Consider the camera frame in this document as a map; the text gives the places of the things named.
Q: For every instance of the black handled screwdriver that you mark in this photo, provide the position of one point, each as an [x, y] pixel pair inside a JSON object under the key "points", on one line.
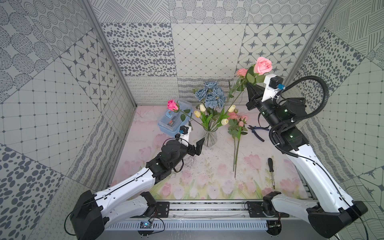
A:
{"points": [[271, 170]]}

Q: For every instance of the pink tulip stem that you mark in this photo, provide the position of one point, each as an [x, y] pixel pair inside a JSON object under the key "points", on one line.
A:
{"points": [[241, 130]]}

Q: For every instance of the orange-pink peony stem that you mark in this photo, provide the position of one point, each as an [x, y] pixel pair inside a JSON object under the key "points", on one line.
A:
{"points": [[233, 122]]}

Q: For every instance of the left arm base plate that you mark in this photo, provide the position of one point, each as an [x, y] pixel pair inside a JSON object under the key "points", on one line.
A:
{"points": [[161, 210]]}

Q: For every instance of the cream tulip bunch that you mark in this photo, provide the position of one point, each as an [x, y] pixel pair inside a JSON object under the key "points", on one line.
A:
{"points": [[212, 119]]}

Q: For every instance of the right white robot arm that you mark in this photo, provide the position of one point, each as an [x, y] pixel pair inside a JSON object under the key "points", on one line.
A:
{"points": [[334, 209]]}

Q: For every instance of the clear glass vase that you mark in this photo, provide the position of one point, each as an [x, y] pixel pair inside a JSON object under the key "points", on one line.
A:
{"points": [[210, 138]]}

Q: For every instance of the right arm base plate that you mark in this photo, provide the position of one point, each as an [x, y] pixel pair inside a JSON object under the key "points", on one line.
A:
{"points": [[256, 210]]}

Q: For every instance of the blue rose bunch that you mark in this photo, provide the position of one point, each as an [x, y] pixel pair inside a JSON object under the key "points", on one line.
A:
{"points": [[211, 95]]}

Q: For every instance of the magenta rose stem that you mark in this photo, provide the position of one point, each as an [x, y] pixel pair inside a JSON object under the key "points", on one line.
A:
{"points": [[185, 115]]}

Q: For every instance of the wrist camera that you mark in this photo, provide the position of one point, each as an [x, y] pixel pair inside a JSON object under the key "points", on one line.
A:
{"points": [[272, 85], [184, 135]]}

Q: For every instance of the aluminium mounting rail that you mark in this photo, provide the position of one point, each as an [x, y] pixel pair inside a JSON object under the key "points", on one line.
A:
{"points": [[209, 210]]}

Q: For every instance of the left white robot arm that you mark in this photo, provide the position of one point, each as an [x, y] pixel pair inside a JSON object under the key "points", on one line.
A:
{"points": [[94, 212]]}

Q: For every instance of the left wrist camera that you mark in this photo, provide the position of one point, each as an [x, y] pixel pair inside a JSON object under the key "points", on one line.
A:
{"points": [[184, 135]]}

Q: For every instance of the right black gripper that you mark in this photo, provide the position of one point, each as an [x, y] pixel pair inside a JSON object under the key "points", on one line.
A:
{"points": [[258, 92]]}

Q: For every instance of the pink spray rose stem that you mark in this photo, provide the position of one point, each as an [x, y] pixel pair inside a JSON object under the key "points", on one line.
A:
{"points": [[240, 85]]}

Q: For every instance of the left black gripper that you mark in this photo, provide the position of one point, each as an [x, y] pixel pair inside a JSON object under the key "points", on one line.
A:
{"points": [[191, 148]]}

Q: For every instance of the clear blue plastic box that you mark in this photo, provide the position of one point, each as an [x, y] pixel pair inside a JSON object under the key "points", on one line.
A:
{"points": [[171, 122]]}

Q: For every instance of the light pink rose stem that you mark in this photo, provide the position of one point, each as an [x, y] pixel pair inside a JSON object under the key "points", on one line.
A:
{"points": [[257, 72]]}

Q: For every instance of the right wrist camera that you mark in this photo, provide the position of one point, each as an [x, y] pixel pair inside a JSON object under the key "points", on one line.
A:
{"points": [[272, 85]]}

